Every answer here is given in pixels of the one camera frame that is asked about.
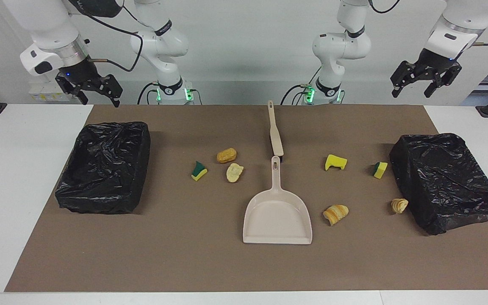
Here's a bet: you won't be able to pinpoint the white power strip box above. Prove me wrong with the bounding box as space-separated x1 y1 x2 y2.
29 81 74 102

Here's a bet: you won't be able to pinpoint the thin green yellow sponge scrap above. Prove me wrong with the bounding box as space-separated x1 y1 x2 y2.
191 161 208 182

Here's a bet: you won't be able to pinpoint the black right arm gripper cable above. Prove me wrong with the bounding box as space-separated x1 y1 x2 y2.
72 0 144 72

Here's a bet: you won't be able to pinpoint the pale bread piece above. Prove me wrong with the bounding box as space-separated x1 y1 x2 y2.
226 163 244 183

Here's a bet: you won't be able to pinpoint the beige hand brush black bristles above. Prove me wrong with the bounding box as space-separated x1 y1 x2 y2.
267 100 285 164

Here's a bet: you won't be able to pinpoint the beige plastic dustpan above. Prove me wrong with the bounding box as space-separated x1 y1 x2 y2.
243 155 313 245

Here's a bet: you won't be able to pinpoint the black arm base cable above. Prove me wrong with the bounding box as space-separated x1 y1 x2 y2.
280 84 312 105
137 82 160 105

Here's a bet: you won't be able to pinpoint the striped croissant piece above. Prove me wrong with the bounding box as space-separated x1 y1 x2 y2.
323 205 349 226

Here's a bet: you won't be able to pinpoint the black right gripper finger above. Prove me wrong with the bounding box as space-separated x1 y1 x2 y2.
58 83 89 105
101 75 123 107

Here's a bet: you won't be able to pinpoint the brown oval bread roll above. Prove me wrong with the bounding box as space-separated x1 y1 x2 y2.
217 148 237 164

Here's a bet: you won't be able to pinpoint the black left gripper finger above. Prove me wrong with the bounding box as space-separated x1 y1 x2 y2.
390 61 418 99
424 68 461 99

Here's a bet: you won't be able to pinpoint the yellow notched sponge piece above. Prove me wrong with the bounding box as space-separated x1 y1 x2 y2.
325 154 348 172

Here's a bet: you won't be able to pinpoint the black bag lined bin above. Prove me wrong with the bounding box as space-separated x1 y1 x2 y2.
55 122 151 214
389 133 488 236

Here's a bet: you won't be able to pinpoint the black right arm base cable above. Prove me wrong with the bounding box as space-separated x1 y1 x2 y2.
137 82 160 105

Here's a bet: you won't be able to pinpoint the black left arm base cable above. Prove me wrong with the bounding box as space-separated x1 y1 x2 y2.
280 84 312 105

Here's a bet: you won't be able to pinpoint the brown table mat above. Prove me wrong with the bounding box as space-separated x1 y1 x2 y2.
5 105 488 293

